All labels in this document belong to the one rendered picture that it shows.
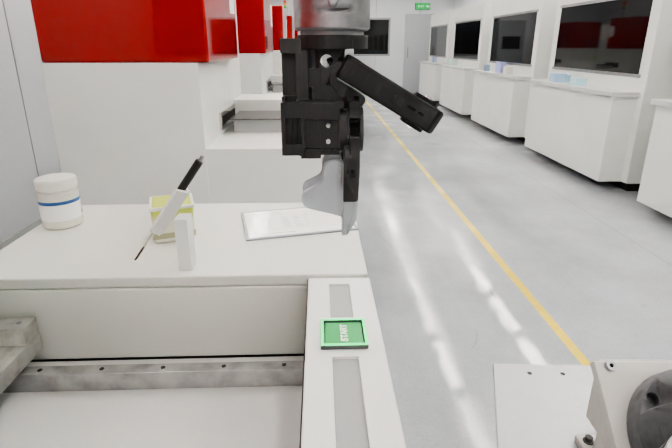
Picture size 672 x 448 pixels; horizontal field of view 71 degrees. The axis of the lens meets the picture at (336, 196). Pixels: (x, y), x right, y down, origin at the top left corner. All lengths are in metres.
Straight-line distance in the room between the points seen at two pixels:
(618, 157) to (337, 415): 4.68
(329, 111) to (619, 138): 4.61
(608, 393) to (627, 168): 4.46
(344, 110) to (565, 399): 0.53
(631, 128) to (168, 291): 4.63
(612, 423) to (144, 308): 0.64
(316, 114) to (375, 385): 0.29
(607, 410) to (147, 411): 0.58
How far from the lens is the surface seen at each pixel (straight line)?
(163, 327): 0.80
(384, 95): 0.47
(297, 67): 0.47
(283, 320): 0.76
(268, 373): 0.73
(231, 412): 0.72
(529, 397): 0.78
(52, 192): 1.00
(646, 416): 0.63
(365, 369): 0.55
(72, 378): 0.81
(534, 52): 6.89
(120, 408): 0.77
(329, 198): 0.49
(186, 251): 0.75
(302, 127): 0.46
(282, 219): 0.93
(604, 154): 4.96
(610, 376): 0.66
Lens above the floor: 1.30
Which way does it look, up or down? 18 degrees down
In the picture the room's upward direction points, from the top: straight up
